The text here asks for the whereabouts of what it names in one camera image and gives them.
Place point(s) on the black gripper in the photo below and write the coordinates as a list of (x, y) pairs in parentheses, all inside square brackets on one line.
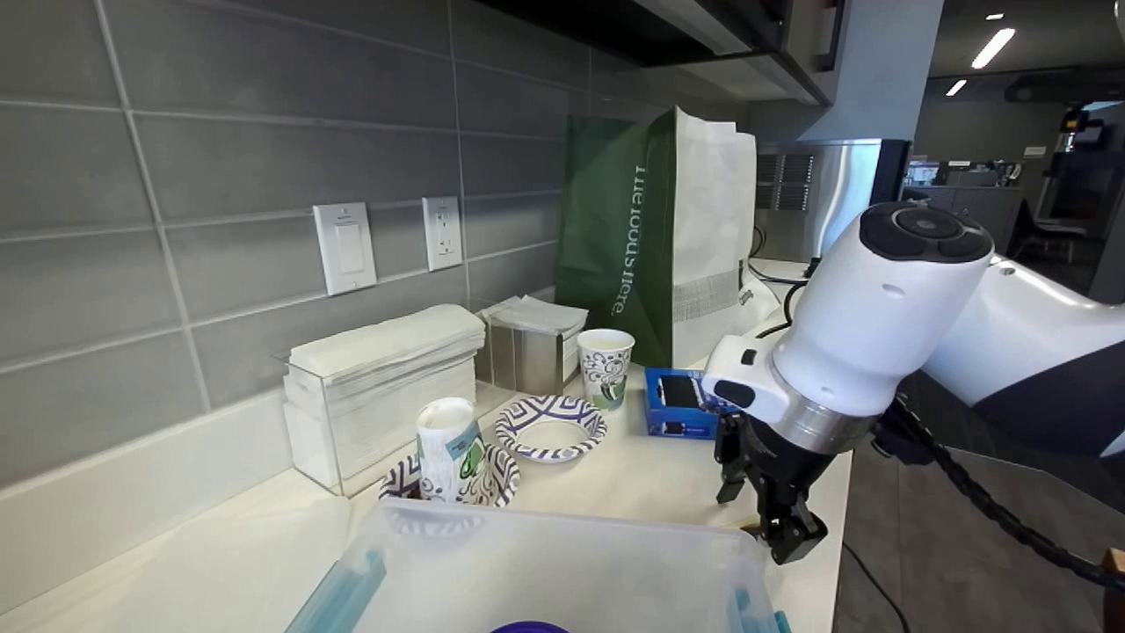
[(777, 460)]

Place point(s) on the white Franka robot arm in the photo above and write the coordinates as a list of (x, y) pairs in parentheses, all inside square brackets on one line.
[(901, 304)]

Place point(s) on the blue cracker box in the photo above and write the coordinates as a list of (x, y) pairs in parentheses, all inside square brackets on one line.
[(679, 406)]

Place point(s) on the patterned paper cup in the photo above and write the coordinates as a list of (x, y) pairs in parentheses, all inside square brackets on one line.
[(605, 370)]

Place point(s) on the clear plastic container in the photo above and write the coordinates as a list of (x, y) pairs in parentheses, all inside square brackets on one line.
[(551, 568)]

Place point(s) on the blue patterned paper plate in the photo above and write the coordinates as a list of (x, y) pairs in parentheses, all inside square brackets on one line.
[(503, 475), (551, 424)]

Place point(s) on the purple round lid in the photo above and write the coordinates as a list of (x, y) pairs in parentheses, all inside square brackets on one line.
[(528, 629)]

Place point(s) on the metal napkin holder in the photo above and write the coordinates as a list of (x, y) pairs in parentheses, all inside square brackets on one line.
[(528, 339)]

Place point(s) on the green and white paper bag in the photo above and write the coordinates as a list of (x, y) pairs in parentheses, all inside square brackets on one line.
[(655, 235)]

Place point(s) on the small green print paper cup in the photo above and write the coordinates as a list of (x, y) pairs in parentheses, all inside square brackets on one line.
[(447, 451)]

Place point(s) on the white napkin dispenser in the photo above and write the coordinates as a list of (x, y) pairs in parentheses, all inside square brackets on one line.
[(375, 391)]

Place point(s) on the teal plastic utensil pack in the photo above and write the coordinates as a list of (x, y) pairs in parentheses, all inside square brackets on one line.
[(340, 594)]

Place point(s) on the long ceiling light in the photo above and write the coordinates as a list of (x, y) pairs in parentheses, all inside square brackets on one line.
[(993, 46)]

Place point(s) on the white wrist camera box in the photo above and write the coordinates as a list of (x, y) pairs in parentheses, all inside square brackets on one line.
[(740, 383)]

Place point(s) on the white wall power outlet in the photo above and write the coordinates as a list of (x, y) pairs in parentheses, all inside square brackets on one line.
[(441, 235)]

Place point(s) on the dark upper wall cabinet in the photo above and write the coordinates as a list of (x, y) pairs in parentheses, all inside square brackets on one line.
[(706, 40)]

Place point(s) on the white wall switch plate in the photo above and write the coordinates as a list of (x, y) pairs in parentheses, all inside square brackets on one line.
[(346, 248)]

